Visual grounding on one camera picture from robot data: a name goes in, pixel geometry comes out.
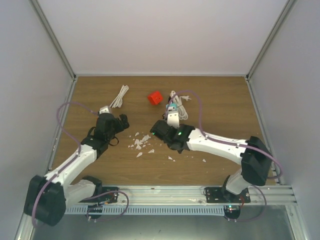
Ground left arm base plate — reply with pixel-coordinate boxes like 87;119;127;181
95;186;119;204

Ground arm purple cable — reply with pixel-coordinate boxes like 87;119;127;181
168;89;283;223
31;101;101;228

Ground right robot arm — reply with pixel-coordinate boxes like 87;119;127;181
150;119;272;203

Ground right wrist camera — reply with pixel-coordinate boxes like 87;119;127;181
165;103;180;129

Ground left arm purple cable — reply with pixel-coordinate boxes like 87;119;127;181
31;101;101;228

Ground slotted cable duct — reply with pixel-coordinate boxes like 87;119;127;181
64;205;226;216

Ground red cube adapter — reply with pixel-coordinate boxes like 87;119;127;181
147;90;163;106

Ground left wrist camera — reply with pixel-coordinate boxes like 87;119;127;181
98;105;112;115

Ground white teal strip cord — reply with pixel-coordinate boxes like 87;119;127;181
169;90;193;121

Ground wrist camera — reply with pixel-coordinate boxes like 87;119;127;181
165;103;180;129
98;105;112;115

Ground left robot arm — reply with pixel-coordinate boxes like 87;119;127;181
23;113;130;227

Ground aluminium front rail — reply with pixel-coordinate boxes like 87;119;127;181
31;184;297;206

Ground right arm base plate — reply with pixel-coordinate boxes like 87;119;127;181
203;186;251;204

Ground white orange strip cord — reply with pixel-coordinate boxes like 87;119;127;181
109;84;130;109

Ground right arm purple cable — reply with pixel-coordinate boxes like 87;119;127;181
168;89;283;223

